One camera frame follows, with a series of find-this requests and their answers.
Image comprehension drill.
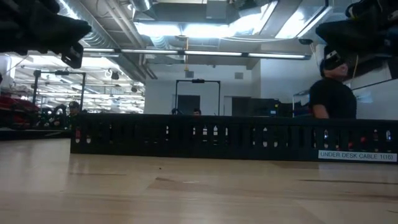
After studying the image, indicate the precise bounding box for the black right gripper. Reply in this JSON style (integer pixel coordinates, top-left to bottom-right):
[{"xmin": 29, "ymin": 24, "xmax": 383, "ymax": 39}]
[{"xmin": 315, "ymin": 0, "xmax": 398, "ymax": 58}]

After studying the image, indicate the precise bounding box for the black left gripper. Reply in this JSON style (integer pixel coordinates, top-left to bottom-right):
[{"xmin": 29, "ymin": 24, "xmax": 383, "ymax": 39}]
[{"xmin": 0, "ymin": 0, "xmax": 93, "ymax": 55}]

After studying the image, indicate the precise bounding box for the black slotted cable raceway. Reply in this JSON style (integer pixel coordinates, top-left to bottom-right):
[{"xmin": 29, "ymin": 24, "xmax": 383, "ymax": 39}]
[{"xmin": 70, "ymin": 123, "xmax": 398, "ymax": 163}]

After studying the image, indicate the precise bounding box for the red bin stack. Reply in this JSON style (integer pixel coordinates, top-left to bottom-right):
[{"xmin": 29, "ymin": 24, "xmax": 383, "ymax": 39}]
[{"xmin": 0, "ymin": 95, "xmax": 40, "ymax": 129}]

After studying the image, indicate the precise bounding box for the black equipment cabinet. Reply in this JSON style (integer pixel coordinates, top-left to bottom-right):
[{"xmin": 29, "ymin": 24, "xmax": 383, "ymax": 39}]
[{"xmin": 231, "ymin": 96, "xmax": 295, "ymax": 118}]

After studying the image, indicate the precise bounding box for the long ceiling light bar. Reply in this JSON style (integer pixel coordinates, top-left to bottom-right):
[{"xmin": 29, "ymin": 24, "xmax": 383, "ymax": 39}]
[{"xmin": 82, "ymin": 46, "xmax": 313, "ymax": 60}]

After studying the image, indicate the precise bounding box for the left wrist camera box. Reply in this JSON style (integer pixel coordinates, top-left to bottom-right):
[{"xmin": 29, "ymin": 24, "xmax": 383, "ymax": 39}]
[{"xmin": 61, "ymin": 42, "xmax": 85, "ymax": 70}]

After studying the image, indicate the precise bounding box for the wide black gantry frame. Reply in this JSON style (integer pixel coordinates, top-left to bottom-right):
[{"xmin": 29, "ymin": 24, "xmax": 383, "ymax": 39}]
[{"xmin": 32, "ymin": 69, "xmax": 88, "ymax": 113}]

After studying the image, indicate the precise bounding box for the black aluminium table frame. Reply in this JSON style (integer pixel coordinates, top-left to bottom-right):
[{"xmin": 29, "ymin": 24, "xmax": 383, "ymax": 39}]
[{"xmin": 0, "ymin": 128, "xmax": 72, "ymax": 141}]

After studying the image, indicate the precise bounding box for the tall black gantry frame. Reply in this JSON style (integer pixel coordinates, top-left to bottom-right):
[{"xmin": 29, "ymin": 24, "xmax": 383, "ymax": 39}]
[{"xmin": 174, "ymin": 78, "xmax": 222, "ymax": 116}]

